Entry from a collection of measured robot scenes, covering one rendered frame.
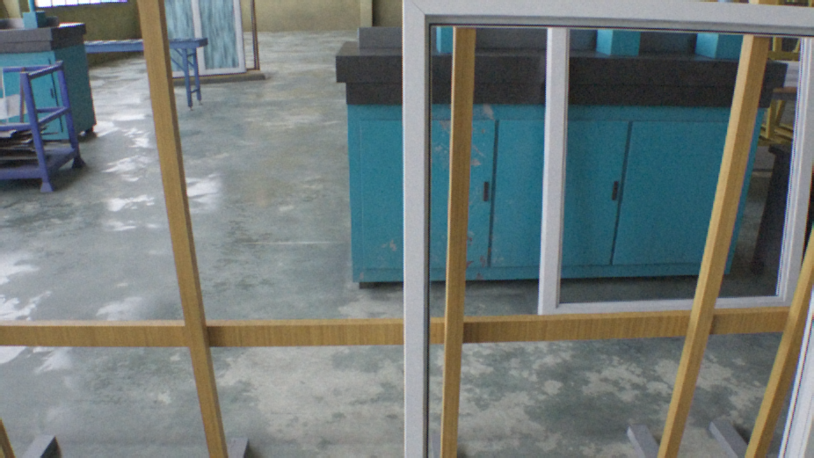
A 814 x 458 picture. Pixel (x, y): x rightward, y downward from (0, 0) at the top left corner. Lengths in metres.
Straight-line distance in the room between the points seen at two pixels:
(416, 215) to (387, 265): 1.72
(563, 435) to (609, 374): 0.46
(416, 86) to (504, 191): 1.71
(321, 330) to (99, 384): 1.29
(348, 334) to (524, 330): 0.49
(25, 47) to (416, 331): 6.09
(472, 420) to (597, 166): 1.41
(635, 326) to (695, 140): 1.57
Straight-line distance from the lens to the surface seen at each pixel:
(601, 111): 3.00
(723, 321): 1.94
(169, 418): 2.45
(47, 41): 6.94
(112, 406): 2.59
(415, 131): 1.31
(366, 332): 1.68
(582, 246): 3.18
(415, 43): 1.30
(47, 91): 7.06
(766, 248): 3.75
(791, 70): 5.22
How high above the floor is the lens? 1.48
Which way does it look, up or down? 22 degrees down
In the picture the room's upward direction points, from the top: straight up
